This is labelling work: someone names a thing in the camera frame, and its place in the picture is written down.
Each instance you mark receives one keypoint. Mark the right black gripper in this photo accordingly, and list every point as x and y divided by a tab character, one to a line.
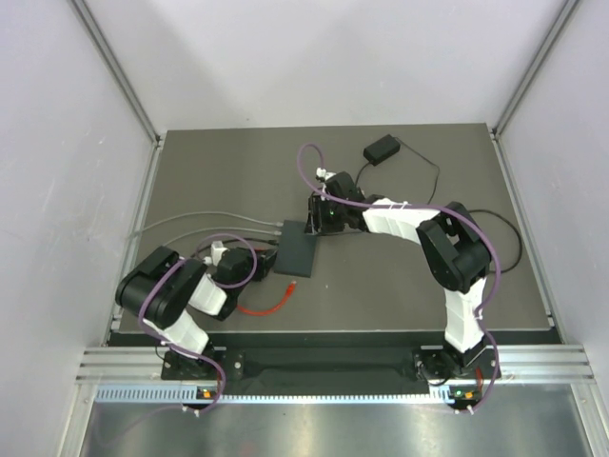
325	228

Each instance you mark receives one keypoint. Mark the grey slotted cable duct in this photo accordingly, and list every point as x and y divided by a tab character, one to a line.
196	395

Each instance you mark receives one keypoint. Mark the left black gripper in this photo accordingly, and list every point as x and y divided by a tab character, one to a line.
264	264

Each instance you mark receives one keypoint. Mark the black power adapter brick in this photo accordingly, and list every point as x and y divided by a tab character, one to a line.
381	150

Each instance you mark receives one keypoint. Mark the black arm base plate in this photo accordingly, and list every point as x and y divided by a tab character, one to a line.
412	355

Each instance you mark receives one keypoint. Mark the black network switch box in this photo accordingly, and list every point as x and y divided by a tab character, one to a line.
296	250

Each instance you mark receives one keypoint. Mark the aluminium frame rail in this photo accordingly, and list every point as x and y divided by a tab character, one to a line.
537	364

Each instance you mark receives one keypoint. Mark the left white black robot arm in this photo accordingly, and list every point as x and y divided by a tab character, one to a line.
165	286

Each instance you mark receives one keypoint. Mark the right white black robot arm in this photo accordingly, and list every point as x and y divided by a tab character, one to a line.
457	257

